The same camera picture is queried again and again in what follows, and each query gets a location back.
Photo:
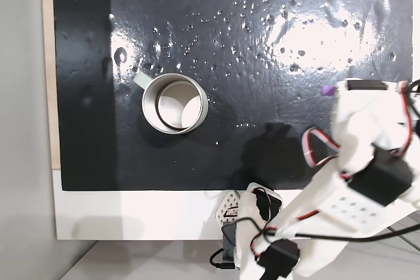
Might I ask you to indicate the purple pen grip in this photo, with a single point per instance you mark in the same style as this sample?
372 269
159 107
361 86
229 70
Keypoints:
327 90

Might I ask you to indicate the black glossy mat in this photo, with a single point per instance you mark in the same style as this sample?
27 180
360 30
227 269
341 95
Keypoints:
229 63

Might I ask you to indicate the pale grey-green mug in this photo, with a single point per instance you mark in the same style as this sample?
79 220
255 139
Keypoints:
174 106

